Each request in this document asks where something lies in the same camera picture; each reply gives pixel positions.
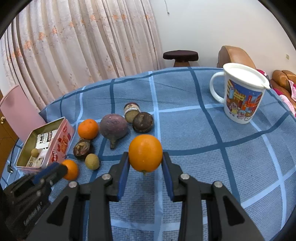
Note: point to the dark brown round fruit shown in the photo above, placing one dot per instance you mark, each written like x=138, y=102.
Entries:
x=143, y=122

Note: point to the cut sugarcane piece far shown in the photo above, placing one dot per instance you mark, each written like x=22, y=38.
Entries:
x=131, y=110

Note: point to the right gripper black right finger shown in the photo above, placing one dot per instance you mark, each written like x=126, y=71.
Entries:
x=226, y=218

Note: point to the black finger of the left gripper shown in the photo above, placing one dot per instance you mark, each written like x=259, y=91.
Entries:
x=52, y=173

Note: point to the white cartoon mug with lid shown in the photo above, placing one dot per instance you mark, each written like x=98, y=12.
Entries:
x=244, y=88

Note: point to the green-brown longan fruit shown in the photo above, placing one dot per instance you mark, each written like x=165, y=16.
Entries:
x=92, y=162

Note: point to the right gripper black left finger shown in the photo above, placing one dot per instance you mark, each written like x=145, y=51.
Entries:
x=86, y=204

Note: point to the floral pink curtain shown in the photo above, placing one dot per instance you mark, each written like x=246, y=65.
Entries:
x=52, y=48

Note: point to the dark round wooden stool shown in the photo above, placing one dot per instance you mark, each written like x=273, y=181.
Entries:
x=182, y=57

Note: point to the wooden door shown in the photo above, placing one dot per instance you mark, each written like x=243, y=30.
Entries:
x=8, y=139

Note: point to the brown leather sofa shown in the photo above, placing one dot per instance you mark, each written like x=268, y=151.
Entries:
x=283, y=82

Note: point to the orange mandarin on cloth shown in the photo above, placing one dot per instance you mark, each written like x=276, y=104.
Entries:
x=88, y=129

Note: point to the dark mangosteen with calyx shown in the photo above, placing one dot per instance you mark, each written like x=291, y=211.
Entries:
x=82, y=149

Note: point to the pink metal tin box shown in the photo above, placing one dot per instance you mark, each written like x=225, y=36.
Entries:
x=57, y=150

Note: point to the printed paper in tin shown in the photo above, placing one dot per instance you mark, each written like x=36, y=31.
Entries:
x=43, y=143

